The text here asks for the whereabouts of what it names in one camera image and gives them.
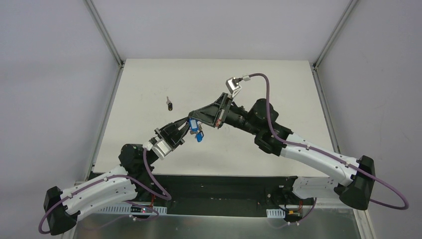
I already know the key with blue frame tag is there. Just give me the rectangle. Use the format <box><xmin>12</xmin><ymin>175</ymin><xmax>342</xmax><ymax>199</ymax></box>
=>
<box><xmin>189</xmin><ymin>118</ymin><xmax>199</xmax><ymax>132</ymax></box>

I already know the key with black head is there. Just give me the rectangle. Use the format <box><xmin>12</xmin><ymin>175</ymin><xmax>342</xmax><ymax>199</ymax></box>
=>
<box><xmin>166</xmin><ymin>97</ymin><xmax>173</xmax><ymax>111</ymax></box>

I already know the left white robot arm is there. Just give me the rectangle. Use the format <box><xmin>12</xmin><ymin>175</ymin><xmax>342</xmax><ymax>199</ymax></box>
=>
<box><xmin>38</xmin><ymin>118</ymin><xmax>203</xmax><ymax>236</ymax></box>

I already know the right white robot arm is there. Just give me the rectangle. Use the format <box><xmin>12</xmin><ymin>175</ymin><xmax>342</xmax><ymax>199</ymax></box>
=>
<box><xmin>188</xmin><ymin>93</ymin><xmax>375</xmax><ymax>210</ymax></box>

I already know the left white controller board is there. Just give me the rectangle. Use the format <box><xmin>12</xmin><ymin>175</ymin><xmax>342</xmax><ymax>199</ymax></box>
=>
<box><xmin>97</xmin><ymin>203</ymin><xmax>167</xmax><ymax>216</ymax></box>

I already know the white controller board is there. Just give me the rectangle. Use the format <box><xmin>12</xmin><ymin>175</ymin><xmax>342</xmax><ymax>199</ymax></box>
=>
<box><xmin>266</xmin><ymin>209</ymin><xmax>303</xmax><ymax>223</ymax></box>
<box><xmin>97</xmin><ymin>203</ymin><xmax>167</xmax><ymax>216</ymax></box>

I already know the right white controller board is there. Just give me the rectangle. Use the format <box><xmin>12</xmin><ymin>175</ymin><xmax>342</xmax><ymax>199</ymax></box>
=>
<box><xmin>266</xmin><ymin>209</ymin><xmax>303</xmax><ymax>223</ymax></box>

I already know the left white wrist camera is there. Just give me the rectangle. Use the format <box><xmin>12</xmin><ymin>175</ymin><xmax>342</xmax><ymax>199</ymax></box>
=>
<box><xmin>149</xmin><ymin>137</ymin><xmax>173</xmax><ymax>160</ymax></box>

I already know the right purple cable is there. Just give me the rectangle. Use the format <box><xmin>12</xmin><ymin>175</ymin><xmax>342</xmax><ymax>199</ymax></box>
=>
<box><xmin>243</xmin><ymin>73</ymin><xmax>410</xmax><ymax>228</ymax></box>

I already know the purple cable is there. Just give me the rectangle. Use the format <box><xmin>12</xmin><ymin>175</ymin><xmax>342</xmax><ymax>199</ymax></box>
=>
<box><xmin>38</xmin><ymin>148</ymin><xmax>173</xmax><ymax>235</ymax></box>
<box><xmin>243</xmin><ymin>73</ymin><xmax>410</xmax><ymax>228</ymax></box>

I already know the black metal base rail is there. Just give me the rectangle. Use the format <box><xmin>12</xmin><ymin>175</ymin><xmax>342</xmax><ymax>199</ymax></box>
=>
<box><xmin>87</xmin><ymin>171</ymin><xmax>316</xmax><ymax>219</ymax></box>

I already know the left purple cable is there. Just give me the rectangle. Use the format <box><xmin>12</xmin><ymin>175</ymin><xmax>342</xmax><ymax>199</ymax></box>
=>
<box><xmin>38</xmin><ymin>148</ymin><xmax>173</xmax><ymax>235</ymax></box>

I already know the right aluminium frame post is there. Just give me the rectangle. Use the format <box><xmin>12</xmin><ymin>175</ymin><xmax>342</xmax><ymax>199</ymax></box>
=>
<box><xmin>312</xmin><ymin>0</ymin><xmax>360</xmax><ymax>71</ymax></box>

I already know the aluminium frame post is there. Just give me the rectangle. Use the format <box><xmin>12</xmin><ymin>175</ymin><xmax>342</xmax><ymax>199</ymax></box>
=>
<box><xmin>312</xmin><ymin>0</ymin><xmax>360</xmax><ymax>71</ymax></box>
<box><xmin>83</xmin><ymin>0</ymin><xmax>124</xmax><ymax>68</ymax></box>

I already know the left aluminium frame post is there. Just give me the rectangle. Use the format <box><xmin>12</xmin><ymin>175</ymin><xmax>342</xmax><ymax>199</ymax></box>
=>
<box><xmin>83</xmin><ymin>0</ymin><xmax>124</xmax><ymax>68</ymax></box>

